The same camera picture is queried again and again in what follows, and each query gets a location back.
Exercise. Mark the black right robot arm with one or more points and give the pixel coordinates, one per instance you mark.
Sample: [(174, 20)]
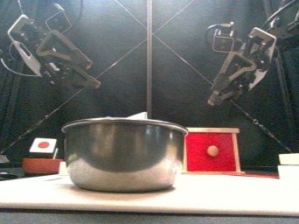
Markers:
[(286, 20)]

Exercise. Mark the stainless steel bowl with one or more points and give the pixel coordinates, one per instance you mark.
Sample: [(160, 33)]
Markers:
[(124, 154)]

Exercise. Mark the wooden drawer knob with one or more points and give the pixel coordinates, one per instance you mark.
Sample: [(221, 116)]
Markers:
[(213, 150)]

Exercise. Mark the white box corner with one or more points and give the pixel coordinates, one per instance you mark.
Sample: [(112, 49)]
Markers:
[(140, 115)]

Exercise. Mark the white cube with red dot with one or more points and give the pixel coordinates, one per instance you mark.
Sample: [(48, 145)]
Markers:
[(44, 145)]

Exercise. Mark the white block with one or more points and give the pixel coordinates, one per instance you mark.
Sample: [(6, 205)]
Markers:
[(290, 159), (289, 172)]

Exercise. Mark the red-brown round dish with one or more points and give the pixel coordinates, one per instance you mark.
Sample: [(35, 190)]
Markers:
[(41, 166)]

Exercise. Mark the white cutting board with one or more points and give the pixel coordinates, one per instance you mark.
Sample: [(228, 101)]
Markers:
[(218, 195)]

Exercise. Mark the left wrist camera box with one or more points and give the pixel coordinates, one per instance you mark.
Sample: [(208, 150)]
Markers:
[(58, 22)]

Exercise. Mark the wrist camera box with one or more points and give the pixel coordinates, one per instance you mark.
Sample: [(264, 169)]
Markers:
[(224, 43), (58, 22)]

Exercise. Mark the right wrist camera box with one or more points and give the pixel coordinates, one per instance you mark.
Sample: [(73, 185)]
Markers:
[(224, 43)]

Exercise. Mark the vertical metal frame pole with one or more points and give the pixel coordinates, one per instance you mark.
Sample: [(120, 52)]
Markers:
[(149, 58)]

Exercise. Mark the red drawer wooden frame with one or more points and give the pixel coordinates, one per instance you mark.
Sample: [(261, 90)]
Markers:
[(202, 151)]

